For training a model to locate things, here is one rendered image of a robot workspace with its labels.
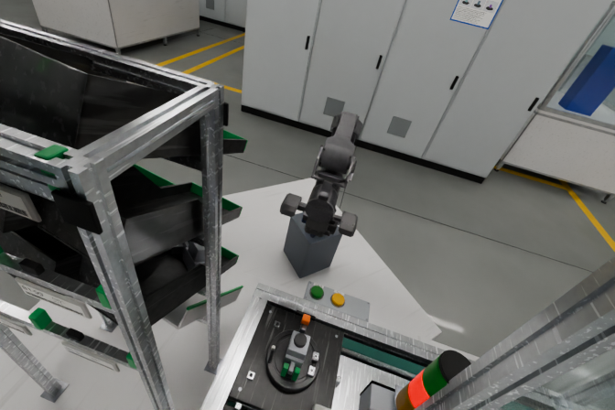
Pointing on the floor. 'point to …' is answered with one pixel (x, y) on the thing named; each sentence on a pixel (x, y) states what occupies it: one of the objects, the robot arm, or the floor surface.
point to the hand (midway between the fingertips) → (315, 227)
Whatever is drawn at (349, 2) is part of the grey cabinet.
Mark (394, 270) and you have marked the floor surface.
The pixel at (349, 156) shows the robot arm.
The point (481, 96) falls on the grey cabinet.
